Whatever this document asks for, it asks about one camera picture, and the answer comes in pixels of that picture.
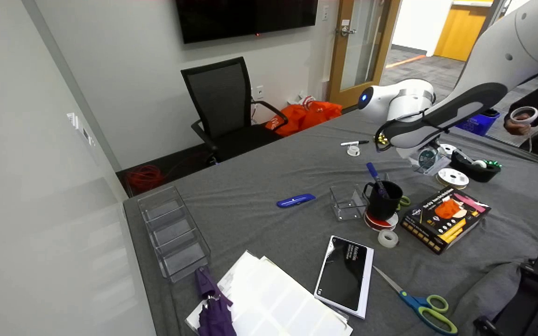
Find blue marker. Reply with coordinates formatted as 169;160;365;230
366;162;389;197

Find black printed box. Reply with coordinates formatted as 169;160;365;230
399;186;492;255

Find wooden door with glass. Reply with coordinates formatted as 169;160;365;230
327;0;401;109

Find blue bin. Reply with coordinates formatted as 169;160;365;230
455;108;501;137

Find hand controller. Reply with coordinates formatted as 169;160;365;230
509;106;538;126

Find grey tablecloth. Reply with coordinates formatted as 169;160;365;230
123;108;538;336

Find black mesh office chair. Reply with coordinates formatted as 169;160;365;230
180;57;289;165

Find red tape roll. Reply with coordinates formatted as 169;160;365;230
363;210;399;232

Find blue utility knife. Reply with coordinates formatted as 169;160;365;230
276;193;317;209

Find clear plastic organizer tray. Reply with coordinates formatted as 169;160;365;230
137;186;212;283

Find black and white notebook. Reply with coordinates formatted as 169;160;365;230
314;235;375;320

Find wall-mounted black television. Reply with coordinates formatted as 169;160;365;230
176;0;319;44

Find coil of red cable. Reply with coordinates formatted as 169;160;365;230
126;164;167;192

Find black mug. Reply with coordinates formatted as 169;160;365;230
363;180;404;221

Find yellow cabinet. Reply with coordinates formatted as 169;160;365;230
433;0;494;63

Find white and red bag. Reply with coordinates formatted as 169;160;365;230
288;92;317;108

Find small clear plastic box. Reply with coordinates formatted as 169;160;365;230
329;184;368;222

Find white label sheets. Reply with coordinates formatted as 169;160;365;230
185;251;354;336

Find orange plastic bag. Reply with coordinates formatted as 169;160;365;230
265;100;343;137

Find blue and green scissors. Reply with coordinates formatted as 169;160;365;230
372;265;459;336

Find purple folded umbrella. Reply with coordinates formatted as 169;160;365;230
194;266;238;336

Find black tape dispenser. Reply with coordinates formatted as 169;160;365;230
450;149;503;183

